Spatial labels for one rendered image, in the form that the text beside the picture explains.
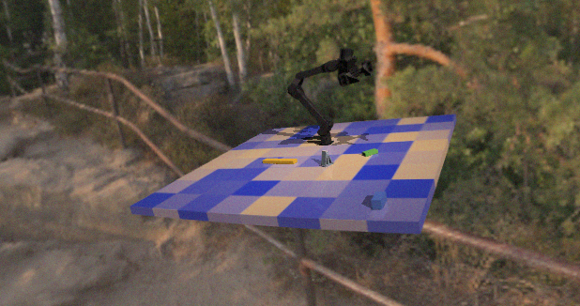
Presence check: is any green rectangular block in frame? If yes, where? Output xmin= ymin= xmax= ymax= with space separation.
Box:
xmin=362 ymin=148 xmax=378 ymax=157

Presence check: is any yellow bar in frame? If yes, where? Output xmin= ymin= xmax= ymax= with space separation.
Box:
xmin=263 ymin=159 xmax=298 ymax=164

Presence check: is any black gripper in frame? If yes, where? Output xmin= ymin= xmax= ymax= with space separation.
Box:
xmin=337 ymin=60 xmax=373 ymax=87

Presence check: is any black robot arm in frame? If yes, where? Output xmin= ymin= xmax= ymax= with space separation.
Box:
xmin=287 ymin=48 xmax=358 ymax=145

